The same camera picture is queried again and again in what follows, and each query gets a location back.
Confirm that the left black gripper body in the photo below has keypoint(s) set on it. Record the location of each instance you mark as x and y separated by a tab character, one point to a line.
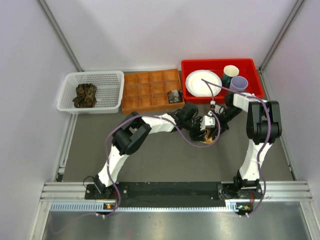
194	128

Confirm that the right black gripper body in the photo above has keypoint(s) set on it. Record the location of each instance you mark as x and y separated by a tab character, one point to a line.
223	119

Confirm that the orange patterned tie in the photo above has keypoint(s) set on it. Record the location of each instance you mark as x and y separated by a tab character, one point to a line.
210	136

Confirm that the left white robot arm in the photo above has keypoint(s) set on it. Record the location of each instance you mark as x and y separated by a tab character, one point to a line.
129	136

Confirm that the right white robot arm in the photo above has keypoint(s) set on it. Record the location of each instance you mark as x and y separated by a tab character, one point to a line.
263	127

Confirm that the lavender plastic cup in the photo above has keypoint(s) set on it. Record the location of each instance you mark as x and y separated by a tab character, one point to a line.
238	84

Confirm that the rolled dark patterned tie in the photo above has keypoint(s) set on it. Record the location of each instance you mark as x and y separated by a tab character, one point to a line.
174	96

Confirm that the green cup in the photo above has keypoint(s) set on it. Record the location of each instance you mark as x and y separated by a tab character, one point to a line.
229	71

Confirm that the red plastic bin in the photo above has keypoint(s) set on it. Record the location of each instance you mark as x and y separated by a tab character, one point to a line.
246	68

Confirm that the orange compartment tray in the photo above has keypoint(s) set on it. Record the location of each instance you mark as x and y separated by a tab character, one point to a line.
147	91

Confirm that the white perforated plastic basket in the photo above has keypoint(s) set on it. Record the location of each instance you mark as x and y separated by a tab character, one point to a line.
109	92

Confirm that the dark camouflage tie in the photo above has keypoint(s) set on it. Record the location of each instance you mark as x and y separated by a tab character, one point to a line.
85	96

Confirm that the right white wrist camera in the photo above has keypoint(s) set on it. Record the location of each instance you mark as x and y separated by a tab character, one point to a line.
216	108

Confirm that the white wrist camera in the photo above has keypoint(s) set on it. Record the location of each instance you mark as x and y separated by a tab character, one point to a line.
216	108
208	121

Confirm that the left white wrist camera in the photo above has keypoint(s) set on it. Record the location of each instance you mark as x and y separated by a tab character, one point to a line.
208	121

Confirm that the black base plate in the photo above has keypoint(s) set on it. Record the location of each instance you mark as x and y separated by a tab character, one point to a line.
172	194

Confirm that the slotted cable duct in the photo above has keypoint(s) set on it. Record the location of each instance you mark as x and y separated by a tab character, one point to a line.
107	207

